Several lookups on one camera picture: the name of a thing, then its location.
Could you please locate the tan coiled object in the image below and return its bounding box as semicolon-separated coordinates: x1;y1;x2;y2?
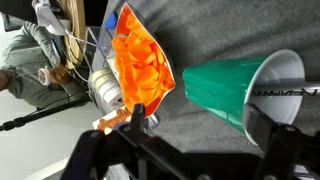
61;0;88;69

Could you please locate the silver pen with blue end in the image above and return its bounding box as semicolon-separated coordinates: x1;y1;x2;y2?
251;80;320;98

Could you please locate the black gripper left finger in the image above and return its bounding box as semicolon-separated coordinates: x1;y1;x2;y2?
130;103;146;133

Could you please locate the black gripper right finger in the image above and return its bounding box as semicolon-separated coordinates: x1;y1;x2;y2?
242;103;279;153

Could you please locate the bag of orange shreds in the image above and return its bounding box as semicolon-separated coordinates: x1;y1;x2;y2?
111;2;177;118

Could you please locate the green plastic cup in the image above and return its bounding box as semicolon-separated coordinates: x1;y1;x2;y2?
182;49;306;148

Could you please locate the small blue item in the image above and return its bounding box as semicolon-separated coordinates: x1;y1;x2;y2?
104;11;118;30

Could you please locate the grey tablecloth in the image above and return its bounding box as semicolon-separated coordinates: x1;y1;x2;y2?
91;0;320;180

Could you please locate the orange brown snack package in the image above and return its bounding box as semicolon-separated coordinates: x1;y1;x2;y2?
92;107;133;135

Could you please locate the large clear organiser box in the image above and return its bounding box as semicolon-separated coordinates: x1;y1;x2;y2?
83;26;161;131

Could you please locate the person in grey hoodie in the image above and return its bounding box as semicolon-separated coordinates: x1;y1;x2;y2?
0;21;91;109

